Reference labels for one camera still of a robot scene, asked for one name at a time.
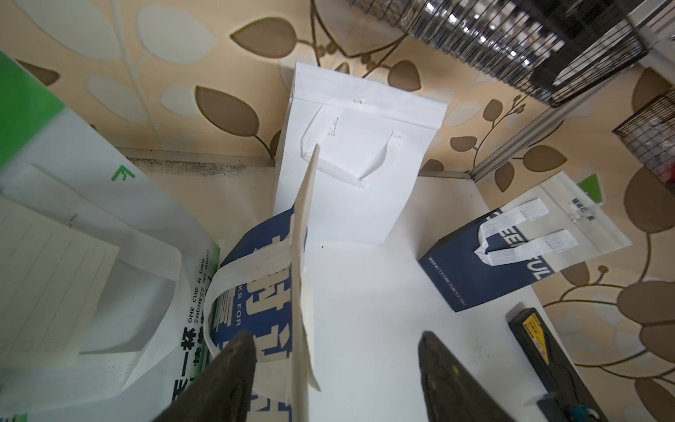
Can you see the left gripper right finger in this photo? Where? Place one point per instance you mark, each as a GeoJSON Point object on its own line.
{"type": "Point", "coordinates": [451, 393]}

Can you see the back wire basket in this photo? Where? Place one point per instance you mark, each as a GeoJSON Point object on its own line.
{"type": "Point", "coordinates": [551, 50]}

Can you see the white green bag right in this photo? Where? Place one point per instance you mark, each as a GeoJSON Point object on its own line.
{"type": "Point", "coordinates": [569, 208]}

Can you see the black yellow-labelled device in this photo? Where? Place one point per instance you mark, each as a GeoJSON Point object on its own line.
{"type": "Point", "coordinates": [567, 398]}

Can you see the green white cool tea bag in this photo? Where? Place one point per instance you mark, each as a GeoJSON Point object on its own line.
{"type": "Point", "coordinates": [143, 348]}

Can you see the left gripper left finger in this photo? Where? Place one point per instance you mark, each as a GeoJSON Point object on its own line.
{"type": "Point", "coordinates": [223, 391]}

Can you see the right wire basket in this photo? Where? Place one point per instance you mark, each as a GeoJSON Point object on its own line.
{"type": "Point", "coordinates": [649, 135]}

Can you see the white bag back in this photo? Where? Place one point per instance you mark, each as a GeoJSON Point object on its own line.
{"type": "Point", "coordinates": [372, 140]}

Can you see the dark navy bag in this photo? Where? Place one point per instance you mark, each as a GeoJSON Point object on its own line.
{"type": "Point", "coordinates": [491, 257]}

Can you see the blue takeaway bag white handles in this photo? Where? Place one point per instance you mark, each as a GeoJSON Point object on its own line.
{"type": "Point", "coordinates": [252, 292]}

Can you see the wire basket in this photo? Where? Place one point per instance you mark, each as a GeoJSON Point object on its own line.
{"type": "Point", "coordinates": [551, 50]}
{"type": "Point", "coordinates": [649, 135]}

